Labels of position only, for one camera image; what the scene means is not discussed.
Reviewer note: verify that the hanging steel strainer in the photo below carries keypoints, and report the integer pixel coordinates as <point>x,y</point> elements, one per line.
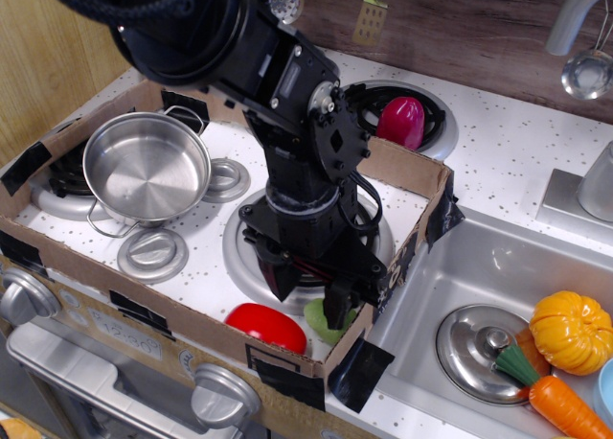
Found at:
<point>285,0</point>

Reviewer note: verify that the hanging steel ladle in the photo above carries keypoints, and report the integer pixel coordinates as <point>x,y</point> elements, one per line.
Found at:
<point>588,74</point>

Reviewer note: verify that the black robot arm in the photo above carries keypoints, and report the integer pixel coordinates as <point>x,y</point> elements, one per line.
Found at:
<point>291,98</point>

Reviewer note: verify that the grey oven knob left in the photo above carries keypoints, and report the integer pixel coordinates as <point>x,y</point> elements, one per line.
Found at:
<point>25,298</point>

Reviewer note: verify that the front left black burner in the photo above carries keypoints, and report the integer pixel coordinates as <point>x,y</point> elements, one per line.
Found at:
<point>62,191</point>

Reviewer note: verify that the grey oven knob right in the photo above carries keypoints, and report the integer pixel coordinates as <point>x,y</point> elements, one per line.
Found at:
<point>221,398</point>

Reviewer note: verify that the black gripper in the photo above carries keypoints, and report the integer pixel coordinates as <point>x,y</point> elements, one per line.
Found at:
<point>324,243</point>

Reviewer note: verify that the orange toy bottom left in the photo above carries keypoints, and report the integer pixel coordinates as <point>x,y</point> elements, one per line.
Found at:
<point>14,428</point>

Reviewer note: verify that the steel sink basin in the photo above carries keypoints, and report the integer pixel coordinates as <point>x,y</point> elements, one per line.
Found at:
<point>482,261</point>

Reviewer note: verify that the cardboard fence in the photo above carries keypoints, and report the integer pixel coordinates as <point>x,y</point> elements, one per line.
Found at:
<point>189,305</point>

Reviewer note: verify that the hanging green spatula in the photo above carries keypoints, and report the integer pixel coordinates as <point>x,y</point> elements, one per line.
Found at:
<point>369,24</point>

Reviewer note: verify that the grey stovetop knob front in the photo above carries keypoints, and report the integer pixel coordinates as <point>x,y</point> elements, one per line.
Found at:
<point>153,256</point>

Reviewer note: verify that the grey stovetop knob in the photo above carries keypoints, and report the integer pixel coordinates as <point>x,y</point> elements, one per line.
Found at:
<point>153,256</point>
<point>229,181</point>

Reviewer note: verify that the grey stovetop knob middle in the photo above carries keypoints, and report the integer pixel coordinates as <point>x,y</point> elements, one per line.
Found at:
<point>229,181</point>

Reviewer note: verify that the steel pot lid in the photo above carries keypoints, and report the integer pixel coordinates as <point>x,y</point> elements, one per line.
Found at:
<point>468,342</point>

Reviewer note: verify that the back right black burner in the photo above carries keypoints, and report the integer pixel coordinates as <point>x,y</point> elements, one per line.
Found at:
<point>441,132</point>

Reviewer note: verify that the grey oven knob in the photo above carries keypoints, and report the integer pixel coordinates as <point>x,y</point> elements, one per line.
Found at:
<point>221,398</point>
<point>25,298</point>

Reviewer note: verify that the red toy pepper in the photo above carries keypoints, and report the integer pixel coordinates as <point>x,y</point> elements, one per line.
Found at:
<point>268,325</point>

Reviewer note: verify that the grey faucet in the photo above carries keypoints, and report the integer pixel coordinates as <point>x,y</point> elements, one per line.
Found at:
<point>578,204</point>

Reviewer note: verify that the steel pot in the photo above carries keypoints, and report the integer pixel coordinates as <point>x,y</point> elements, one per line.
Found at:
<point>144,168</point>

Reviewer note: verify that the grey oven door handle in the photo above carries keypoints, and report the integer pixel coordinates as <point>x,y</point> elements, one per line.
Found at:
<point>93,380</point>

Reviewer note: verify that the light blue cup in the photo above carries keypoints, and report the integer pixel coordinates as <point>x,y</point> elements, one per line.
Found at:
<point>603,394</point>

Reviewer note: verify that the orange toy carrot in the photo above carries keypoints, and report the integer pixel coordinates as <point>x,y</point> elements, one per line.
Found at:
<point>553,398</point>

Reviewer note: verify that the orange toy pumpkin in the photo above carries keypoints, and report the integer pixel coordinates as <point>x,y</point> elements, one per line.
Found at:
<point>572,332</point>

